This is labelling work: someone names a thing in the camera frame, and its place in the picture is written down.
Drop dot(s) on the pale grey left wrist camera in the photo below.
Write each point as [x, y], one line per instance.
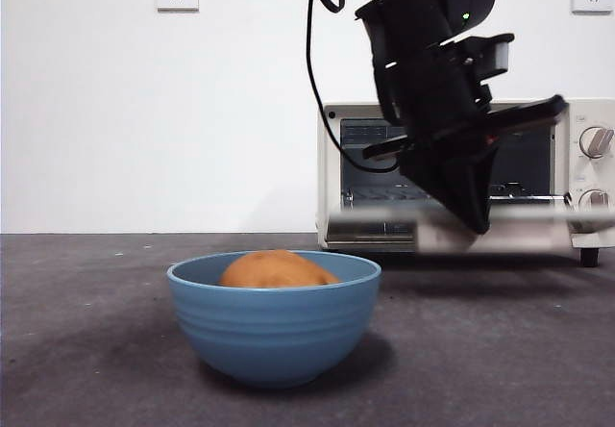
[502, 57]

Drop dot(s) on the glass oven door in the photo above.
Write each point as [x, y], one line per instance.
[375, 230]

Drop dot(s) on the beige oven knob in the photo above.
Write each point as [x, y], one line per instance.
[595, 142]
[595, 198]

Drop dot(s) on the black oven foot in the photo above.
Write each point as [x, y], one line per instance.
[589, 258]

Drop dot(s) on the blue ribbed bowl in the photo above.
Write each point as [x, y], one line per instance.
[274, 331]

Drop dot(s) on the cream toaster oven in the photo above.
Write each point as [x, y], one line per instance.
[329, 182]

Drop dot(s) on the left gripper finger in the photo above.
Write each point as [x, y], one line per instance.
[447, 182]
[486, 182]

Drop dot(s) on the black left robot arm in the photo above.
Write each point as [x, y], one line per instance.
[423, 8]

